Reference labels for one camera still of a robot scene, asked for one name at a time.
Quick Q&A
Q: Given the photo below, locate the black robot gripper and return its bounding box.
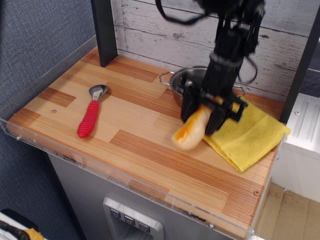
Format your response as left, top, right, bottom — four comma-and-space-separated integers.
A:
180, 52, 247, 136

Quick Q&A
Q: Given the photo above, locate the cream bread bun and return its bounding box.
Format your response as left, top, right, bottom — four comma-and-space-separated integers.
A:
171, 104, 213, 151

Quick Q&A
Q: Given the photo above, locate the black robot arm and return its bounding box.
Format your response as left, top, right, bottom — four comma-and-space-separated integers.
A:
180, 0, 265, 136

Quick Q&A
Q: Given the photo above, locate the small steel pot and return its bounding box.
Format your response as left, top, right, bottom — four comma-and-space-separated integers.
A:
159, 66, 248, 112

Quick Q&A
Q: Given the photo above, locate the yellow folded cloth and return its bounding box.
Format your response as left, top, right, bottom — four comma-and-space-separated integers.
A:
204, 97, 291, 173

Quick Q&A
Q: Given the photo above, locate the white side unit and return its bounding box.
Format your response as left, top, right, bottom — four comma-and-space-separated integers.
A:
271, 93, 320, 202

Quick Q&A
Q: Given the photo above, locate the silver dispenser panel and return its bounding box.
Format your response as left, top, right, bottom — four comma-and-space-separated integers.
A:
103, 197, 165, 240

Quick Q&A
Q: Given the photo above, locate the grey toy fridge cabinet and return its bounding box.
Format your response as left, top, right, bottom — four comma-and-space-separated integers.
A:
49, 155, 228, 240

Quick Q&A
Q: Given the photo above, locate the black and orange object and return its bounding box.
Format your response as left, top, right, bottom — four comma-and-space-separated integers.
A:
0, 209, 46, 240

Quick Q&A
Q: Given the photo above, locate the dark right post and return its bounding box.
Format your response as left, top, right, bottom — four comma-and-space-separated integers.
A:
279, 8, 320, 124

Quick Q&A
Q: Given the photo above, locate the dark post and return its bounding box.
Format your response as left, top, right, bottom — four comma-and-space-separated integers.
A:
90, 0, 118, 67
279, 8, 320, 124

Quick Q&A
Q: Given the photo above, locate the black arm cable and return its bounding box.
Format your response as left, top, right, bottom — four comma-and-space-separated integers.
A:
154, 0, 208, 25

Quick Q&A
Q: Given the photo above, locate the red handled metal spoon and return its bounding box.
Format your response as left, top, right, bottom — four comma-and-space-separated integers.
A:
77, 84, 109, 138

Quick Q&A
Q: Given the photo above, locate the dark left post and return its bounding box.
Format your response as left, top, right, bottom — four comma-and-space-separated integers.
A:
90, 0, 118, 67

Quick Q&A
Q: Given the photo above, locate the clear acrylic guard rail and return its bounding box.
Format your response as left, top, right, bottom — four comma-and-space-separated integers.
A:
0, 34, 277, 239

